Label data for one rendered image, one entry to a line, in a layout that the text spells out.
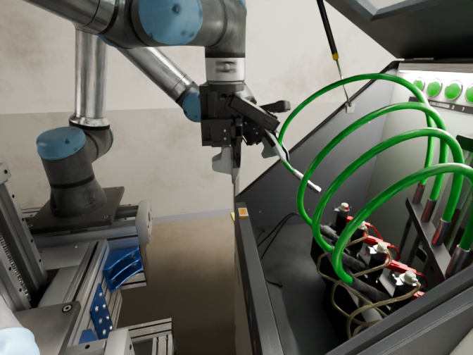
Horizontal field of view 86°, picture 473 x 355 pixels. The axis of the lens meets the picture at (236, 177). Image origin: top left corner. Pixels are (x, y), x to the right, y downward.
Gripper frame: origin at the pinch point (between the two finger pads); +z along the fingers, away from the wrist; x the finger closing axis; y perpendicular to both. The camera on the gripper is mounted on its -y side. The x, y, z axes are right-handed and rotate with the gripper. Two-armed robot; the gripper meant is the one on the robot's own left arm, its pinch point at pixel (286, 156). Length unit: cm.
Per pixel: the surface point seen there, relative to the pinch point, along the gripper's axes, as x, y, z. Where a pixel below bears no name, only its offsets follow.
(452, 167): 25.1, -27.0, 17.9
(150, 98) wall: -80, 92, -111
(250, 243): 6.0, 22.0, 16.2
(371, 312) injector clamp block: 16.5, -2.2, 38.5
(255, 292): 21.0, 17.8, 24.9
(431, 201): 0.1, -22.5, 27.5
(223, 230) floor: -121, 129, 9
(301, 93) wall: -167, 9, -60
